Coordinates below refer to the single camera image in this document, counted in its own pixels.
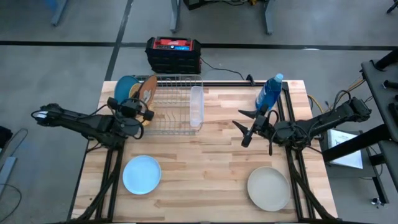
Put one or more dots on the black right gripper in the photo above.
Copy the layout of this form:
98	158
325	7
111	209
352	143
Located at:
258	123

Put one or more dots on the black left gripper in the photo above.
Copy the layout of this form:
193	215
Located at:
132	109

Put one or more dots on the large blue plate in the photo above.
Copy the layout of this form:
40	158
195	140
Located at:
124	88

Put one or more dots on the brown floral print plate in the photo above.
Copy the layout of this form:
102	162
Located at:
149	90

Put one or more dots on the light blue plate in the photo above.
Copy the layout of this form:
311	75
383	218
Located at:
141	175

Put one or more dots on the beige plate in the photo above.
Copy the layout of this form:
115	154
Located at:
269	188

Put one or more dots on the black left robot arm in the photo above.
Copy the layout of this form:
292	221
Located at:
77	123

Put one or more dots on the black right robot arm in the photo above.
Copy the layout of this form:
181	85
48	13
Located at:
326	119

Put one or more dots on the blue dish soap bottle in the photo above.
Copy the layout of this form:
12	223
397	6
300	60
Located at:
269	93

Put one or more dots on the translucent plastic utensil caddy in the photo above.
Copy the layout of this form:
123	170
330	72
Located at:
196	105

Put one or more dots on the red black power station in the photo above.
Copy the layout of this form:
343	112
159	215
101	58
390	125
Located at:
173	59

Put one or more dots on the grey desk leg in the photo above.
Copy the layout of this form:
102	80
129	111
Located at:
59	12
175	15
269	17

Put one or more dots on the grey side table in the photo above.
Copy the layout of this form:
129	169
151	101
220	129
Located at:
381	93

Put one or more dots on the black table edge rail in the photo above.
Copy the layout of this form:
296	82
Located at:
224	84

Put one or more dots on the black aluminium frame strut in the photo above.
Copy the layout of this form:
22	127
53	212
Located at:
298	180
109	174

